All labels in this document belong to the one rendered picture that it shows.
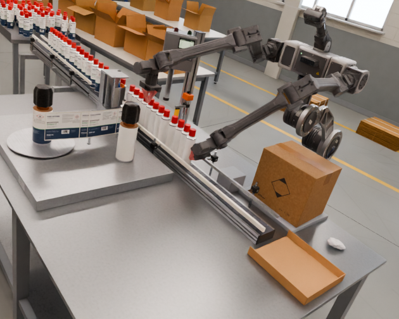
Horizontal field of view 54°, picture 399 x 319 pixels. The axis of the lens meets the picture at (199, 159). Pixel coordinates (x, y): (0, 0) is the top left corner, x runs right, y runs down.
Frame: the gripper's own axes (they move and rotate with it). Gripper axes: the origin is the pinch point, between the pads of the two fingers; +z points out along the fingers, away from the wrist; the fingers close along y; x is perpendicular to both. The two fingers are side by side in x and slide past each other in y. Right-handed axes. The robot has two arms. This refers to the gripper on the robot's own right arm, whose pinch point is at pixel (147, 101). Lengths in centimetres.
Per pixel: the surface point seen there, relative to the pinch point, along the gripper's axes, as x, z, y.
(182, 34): 24.2, -30.0, -12.9
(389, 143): 455, 108, -40
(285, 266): 13, 34, 92
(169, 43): 19.0, -24.4, -15.8
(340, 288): 25, 34, 111
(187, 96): 24.0, -1.6, 0.5
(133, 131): -9.4, 12.6, 5.9
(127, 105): -12.8, 0.1, 2.6
